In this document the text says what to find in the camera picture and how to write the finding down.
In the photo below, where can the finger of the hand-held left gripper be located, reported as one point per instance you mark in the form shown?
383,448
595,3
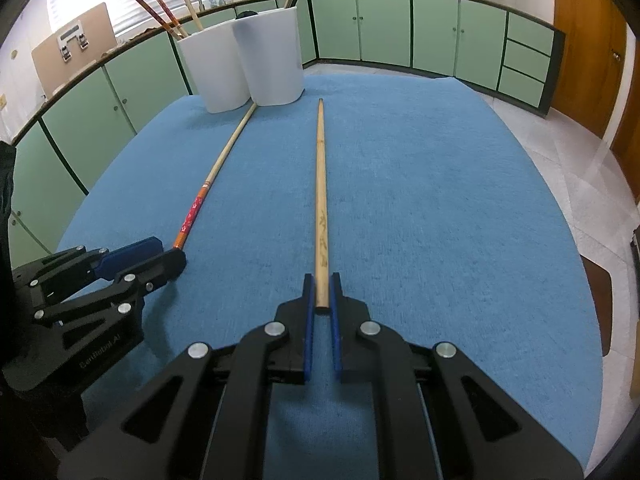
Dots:
167,265
130,257

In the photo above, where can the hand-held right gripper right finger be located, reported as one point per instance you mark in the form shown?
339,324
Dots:
336,340

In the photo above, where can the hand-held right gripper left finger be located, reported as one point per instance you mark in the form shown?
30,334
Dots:
309,330

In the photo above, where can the red patterned wooden chopstick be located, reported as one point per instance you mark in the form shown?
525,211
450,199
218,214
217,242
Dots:
225,152

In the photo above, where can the plain wooden chopstick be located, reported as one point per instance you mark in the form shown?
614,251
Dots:
322,185

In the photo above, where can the white plastic utensil cup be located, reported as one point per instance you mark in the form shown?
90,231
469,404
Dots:
275,60
210,75

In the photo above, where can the tan wooden chopstick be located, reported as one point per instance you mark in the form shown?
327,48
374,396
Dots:
191,10

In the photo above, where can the blue table mat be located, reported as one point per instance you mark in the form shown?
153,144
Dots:
425,210

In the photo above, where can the cardboard box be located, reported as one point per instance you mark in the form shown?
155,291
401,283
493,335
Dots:
75,60

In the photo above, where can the brown wooden stool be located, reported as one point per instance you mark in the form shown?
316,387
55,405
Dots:
600,300

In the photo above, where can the clear bottles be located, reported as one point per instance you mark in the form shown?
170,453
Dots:
220,1

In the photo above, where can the green base cabinets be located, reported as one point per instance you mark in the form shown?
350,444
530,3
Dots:
385,25

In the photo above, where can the brown wooden door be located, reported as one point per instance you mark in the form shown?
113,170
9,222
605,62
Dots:
585,35
631,130

